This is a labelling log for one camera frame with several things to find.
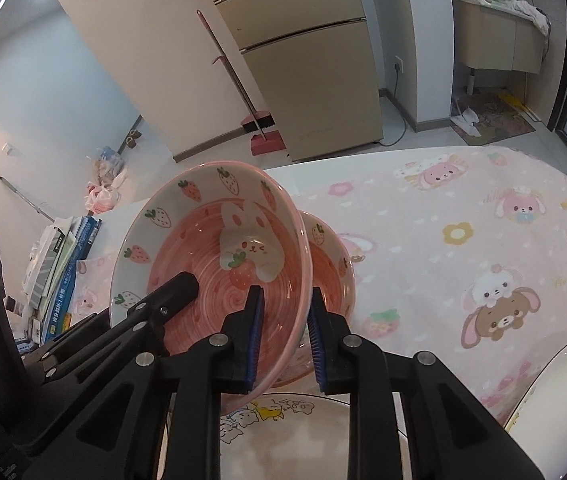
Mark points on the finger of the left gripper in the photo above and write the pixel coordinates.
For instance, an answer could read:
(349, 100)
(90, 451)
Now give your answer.
(86, 338)

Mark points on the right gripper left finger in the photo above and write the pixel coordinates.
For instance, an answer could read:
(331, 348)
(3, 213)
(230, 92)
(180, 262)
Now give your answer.
(157, 417)

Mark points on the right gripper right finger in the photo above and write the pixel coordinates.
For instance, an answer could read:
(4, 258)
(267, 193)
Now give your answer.
(408, 416)

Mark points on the pink strawberry rabbit bowl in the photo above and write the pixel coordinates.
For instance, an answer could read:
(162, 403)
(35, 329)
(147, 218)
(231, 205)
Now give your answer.
(231, 226)

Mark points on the stack of books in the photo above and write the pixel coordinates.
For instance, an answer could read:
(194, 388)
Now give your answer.
(48, 284)

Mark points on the white cartoon cat plate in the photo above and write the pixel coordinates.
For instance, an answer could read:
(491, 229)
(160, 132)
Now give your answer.
(286, 436)

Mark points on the pink plastic bags pile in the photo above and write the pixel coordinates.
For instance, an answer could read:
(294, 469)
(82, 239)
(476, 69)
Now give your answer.
(103, 188)

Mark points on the pink cartoon tablecloth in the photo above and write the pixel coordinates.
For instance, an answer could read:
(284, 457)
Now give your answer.
(462, 253)

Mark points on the red broom and dustpan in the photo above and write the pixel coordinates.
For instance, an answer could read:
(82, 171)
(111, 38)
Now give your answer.
(265, 138)

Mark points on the patterned bathroom floor mat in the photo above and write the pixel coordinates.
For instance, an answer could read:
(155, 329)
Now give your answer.
(484, 119)

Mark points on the beige three-door refrigerator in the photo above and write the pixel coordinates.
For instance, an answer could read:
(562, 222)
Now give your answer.
(313, 63)

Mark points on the beige bathroom vanity cabinet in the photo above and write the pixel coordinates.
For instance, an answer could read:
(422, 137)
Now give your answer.
(492, 39)

